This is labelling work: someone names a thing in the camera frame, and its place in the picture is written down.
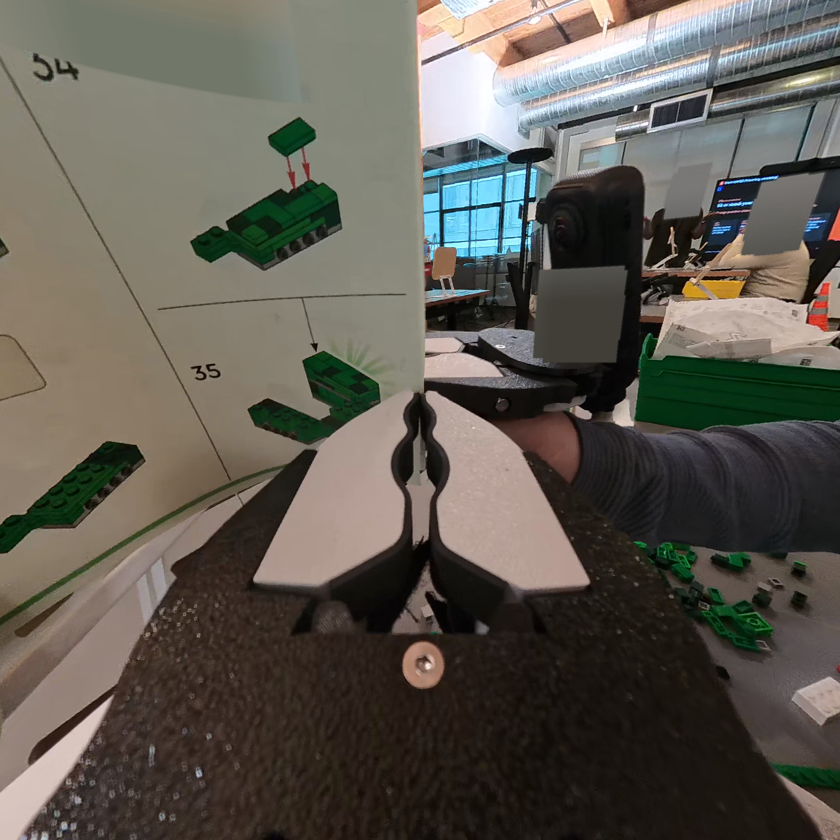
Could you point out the green plastic crate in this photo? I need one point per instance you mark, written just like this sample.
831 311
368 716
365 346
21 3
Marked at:
722 394

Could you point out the yellow tray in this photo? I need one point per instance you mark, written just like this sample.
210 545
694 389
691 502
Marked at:
715 290

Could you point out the orange traffic cone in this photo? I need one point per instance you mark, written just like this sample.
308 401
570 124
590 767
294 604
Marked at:
818 312

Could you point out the long green plate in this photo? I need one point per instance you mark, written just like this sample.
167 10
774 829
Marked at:
814 778

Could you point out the computer monitor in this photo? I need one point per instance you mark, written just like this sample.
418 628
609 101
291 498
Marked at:
728 216

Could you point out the crumpled white paper bags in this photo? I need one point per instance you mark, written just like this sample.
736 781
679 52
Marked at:
722 328

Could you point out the wall air vent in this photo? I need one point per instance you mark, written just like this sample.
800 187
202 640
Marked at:
679 111

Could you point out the small wooden board stand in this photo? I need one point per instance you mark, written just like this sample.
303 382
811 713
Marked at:
446 262

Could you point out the wooden book stand white base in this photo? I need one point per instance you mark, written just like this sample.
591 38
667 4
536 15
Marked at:
59 669

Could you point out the pile of green toy bricks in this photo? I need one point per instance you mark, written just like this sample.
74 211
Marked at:
728 620

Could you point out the person's right hand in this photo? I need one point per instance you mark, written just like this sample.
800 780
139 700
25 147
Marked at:
544 439

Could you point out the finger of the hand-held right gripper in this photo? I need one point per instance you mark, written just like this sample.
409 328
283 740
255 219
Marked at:
456 345
463 369

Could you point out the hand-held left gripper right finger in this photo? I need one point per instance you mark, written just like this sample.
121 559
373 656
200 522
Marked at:
505 518

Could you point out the person's right forearm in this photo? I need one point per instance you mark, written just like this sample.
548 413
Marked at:
689 485

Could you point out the silver air duct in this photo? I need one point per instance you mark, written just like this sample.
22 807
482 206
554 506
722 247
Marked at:
656 46
590 108

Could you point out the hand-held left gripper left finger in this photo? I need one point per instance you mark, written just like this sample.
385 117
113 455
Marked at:
341 518

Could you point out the brick instruction booklet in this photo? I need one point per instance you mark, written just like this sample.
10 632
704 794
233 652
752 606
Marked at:
164 328

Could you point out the white toy brick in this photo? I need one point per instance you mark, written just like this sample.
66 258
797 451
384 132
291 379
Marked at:
820 702

